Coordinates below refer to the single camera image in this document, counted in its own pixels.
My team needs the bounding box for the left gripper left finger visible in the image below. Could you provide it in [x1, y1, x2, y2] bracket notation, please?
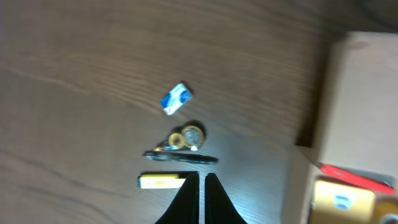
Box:
[155, 172, 200, 224]

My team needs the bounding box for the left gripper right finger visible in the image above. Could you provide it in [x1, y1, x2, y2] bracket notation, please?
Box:
[205, 173, 247, 224]

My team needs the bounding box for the yellow highlighter marker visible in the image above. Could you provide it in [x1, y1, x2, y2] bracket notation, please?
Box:
[137, 171, 198, 189]

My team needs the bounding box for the black pen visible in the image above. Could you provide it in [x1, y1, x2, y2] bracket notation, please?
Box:
[142, 151, 219, 165]

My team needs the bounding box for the correction tape dispenser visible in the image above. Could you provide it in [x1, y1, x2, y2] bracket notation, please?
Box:
[154, 120, 206, 151]

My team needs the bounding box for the small blue white box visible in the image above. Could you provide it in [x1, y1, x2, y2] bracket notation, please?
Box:
[159, 82, 193, 116]

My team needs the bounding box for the yellow sticky note pad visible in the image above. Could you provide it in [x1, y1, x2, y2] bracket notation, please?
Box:
[308, 180, 376, 224]

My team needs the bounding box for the red black stapler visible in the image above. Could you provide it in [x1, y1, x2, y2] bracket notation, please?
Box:
[320, 164, 396, 195]

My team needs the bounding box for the yellow tape roll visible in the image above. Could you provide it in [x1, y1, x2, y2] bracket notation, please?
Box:
[371, 198, 397, 224]

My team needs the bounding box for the brown cardboard box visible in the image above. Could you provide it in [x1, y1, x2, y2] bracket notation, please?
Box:
[281, 32, 397, 224]

